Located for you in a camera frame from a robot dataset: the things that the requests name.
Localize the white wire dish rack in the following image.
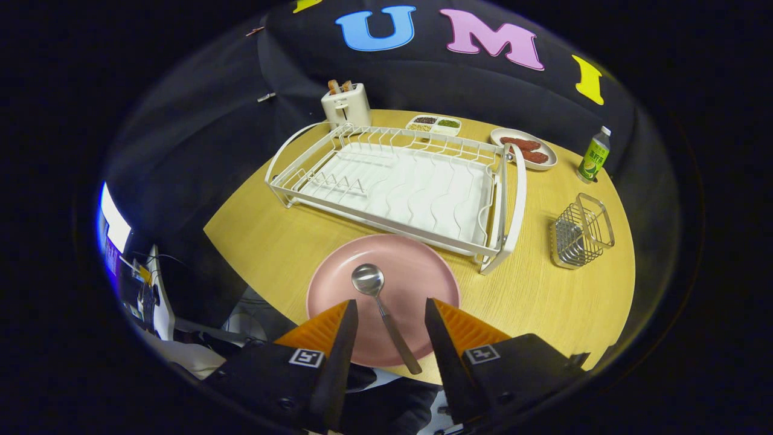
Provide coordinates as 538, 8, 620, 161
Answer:
265, 121, 528, 276

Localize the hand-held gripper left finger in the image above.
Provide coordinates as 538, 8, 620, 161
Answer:
202, 299, 359, 434

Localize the green drink bottle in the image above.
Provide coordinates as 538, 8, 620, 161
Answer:
576, 126, 612, 184

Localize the lit computer screen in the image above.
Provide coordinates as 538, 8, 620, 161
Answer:
97, 181, 132, 279

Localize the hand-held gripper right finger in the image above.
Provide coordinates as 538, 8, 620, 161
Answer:
425, 297, 591, 427

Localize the silver metal spoon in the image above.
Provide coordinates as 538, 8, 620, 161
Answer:
351, 263, 423, 375

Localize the white plate with meat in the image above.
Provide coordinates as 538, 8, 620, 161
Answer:
490, 127, 558, 171

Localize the silver wire basket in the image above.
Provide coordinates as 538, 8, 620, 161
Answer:
549, 193, 615, 269

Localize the pink plate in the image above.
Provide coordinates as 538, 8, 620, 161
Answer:
306, 234, 461, 368

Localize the white divided snack dish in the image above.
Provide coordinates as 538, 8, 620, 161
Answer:
406, 114, 463, 137

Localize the white toaster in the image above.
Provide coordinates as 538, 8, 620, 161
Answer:
321, 83, 372, 131

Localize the black backdrop cloth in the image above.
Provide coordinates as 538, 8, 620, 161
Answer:
103, 0, 680, 330

